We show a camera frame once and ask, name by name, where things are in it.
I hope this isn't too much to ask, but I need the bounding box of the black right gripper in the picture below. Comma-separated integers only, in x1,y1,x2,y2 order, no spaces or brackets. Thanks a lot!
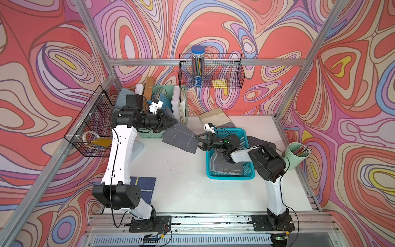
192,132,229,151

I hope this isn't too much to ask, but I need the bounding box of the dark grey grid cloth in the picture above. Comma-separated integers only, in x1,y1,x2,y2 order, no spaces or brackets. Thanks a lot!
247,136,277,151
162,123,199,154

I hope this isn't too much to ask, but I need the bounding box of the grey pillowcase with white lettering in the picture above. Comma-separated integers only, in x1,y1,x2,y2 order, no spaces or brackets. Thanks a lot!
209,151,243,176

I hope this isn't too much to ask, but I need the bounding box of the teal plastic basket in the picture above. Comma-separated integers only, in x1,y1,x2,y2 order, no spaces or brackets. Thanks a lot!
206,128,255,181

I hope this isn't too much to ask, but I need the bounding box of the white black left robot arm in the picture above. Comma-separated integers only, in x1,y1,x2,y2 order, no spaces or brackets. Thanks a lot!
93,94,177,220

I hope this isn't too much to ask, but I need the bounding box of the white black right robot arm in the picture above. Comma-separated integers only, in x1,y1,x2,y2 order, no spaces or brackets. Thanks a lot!
195,132,290,228

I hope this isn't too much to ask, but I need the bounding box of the beige and grey folded cloth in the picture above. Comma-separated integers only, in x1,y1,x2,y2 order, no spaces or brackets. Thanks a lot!
199,108,236,128

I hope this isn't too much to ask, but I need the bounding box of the yellow notepad in left basket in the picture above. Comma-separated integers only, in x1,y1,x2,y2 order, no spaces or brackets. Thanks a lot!
87,138,112,150

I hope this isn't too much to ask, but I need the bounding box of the blue folder in organizer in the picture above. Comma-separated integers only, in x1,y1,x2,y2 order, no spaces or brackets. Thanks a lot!
158,93,173,113

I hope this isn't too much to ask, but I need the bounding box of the mint green file organizer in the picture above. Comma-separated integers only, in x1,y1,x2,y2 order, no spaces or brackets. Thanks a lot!
151,85,188,125

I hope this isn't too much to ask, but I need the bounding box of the brown cardboard folder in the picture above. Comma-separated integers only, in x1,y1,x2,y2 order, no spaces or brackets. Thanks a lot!
143,77,155,100

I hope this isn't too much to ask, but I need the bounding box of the white plastic pencil case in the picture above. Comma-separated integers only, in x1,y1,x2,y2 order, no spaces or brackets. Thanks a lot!
130,141,145,161

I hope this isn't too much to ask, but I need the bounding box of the white book in organizer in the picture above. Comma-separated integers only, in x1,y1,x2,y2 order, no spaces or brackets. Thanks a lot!
135,83,145,95

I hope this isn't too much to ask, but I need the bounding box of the grey blue sponge cloth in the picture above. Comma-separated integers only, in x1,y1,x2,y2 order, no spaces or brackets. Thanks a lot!
115,88,135,110

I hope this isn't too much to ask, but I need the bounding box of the yellow sticky note pad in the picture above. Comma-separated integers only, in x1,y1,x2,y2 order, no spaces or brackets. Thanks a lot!
211,79,228,89

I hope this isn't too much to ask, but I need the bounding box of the navy blue cloth yellow stripe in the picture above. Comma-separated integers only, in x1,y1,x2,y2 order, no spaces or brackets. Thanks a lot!
130,177,156,204

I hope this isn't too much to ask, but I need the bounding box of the blue capped pencil tube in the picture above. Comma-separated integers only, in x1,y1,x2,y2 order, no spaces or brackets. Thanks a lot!
191,45,205,87

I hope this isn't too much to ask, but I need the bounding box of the white tape roll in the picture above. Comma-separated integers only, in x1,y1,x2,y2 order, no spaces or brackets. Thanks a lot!
82,131,100,143

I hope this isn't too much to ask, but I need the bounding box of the green pen cup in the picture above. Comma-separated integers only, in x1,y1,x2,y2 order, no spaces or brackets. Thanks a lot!
281,142,312,170

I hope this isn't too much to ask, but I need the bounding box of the black wire basket on back wall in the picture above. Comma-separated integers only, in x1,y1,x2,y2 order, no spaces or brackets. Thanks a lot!
179,52,245,89

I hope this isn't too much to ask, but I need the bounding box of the black wire basket left wall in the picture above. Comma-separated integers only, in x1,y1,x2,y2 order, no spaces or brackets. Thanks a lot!
64,86,119,157

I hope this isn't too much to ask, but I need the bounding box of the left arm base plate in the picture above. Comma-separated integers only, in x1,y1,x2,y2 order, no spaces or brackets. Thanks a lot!
125,216,172,233

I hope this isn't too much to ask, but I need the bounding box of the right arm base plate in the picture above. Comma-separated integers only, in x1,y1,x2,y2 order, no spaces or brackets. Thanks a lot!
250,214,295,232

